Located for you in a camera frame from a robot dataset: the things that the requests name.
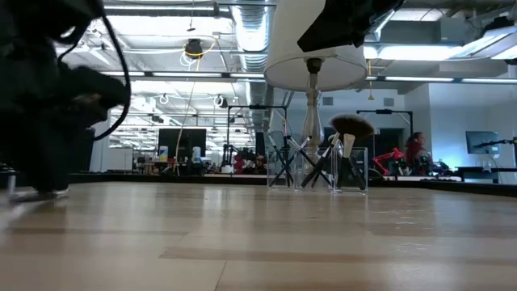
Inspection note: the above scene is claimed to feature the long ceiling light strip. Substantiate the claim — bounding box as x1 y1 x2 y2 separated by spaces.
99 71 267 79
364 75 517 85

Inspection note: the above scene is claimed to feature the clear acrylic brush organizer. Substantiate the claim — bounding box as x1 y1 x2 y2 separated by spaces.
265 129 369 196

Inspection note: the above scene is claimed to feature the ribbed silver ceiling duct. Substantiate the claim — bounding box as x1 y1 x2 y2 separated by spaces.
230 0 277 134

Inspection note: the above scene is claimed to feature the thin black makeup brush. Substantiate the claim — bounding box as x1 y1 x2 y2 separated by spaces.
288 136 333 188
267 135 295 187
350 160 368 192
269 136 313 188

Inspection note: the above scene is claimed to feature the cream-handled makeup brush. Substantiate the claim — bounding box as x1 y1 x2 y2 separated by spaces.
336 133 357 190

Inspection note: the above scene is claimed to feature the wall-mounted grey monitor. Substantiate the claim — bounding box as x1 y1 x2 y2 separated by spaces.
464 130 501 155

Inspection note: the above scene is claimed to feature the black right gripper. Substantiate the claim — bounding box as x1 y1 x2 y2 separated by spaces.
296 0 406 53

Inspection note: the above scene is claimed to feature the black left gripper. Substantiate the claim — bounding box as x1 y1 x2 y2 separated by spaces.
59 67 131 127

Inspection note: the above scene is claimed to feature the black background desk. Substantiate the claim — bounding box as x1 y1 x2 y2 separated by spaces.
455 164 517 184

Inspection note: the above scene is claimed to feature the black powder brush silver ferrule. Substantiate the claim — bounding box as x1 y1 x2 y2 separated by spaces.
301 113 376 189

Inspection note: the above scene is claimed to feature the black overhead rig frame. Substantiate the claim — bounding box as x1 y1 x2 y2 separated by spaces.
355 108 414 137
225 104 289 175

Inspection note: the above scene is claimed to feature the person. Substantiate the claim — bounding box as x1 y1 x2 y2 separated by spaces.
404 131 432 178

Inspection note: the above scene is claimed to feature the black looped camera cable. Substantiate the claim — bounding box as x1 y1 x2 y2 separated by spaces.
91 0 132 142

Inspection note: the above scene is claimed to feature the white table lamp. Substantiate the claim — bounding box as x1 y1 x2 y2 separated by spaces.
263 0 369 163

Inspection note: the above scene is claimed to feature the black standing monitor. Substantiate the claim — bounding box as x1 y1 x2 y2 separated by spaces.
157 128 208 164

